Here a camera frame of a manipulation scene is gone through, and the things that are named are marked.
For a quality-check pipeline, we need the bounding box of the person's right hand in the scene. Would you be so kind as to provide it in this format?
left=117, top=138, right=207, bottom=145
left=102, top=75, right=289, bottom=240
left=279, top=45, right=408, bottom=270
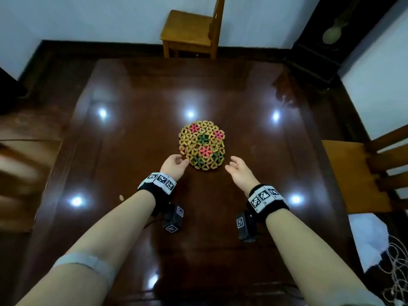
left=224, top=156, right=261, bottom=198

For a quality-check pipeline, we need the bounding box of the person's left hand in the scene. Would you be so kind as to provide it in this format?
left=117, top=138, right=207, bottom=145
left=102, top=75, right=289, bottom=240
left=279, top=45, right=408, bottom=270
left=159, top=154, right=190, bottom=182

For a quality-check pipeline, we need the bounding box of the coaster with green centre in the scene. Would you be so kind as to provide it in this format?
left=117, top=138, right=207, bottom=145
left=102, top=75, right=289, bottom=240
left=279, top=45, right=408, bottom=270
left=178, top=120, right=226, bottom=155

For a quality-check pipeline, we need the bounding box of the person's right forearm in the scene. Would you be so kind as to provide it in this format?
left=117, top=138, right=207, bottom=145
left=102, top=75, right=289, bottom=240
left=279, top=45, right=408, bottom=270
left=265, top=208, right=386, bottom=306

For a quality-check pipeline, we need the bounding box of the person's left forearm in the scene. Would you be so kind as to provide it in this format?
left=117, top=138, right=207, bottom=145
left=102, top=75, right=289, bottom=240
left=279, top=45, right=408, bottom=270
left=16, top=189, right=157, bottom=306

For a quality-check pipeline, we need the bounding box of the black wristband with white markers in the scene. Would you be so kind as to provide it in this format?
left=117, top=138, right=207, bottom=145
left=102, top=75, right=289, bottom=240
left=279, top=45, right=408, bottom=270
left=245, top=184, right=290, bottom=224
left=137, top=172, right=178, bottom=217

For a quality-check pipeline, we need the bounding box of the dark wooden table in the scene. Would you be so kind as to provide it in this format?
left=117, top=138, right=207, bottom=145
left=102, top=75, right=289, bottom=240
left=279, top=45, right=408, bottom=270
left=12, top=57, right=366, bottom=306

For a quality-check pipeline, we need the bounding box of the light wooden chair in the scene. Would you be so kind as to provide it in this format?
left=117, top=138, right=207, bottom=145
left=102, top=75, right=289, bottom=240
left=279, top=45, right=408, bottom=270
left=322, top=124, right=408, bottom=215
left=160, top=0, right=226, bottom=60

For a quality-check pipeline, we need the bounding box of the white box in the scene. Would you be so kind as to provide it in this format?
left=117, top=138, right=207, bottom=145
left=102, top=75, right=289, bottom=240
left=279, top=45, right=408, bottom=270
left=348, top=213, right=390, bottom=273

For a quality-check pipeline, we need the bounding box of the dark wooden chair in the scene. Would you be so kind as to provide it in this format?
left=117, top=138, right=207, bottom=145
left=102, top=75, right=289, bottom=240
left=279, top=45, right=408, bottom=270
left=0, top=139, right=63, bottom=233

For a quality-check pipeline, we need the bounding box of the dark furniture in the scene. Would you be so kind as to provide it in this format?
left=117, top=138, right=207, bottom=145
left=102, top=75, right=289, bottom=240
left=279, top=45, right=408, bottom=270
left=0, top=66, right=28, bottom=116

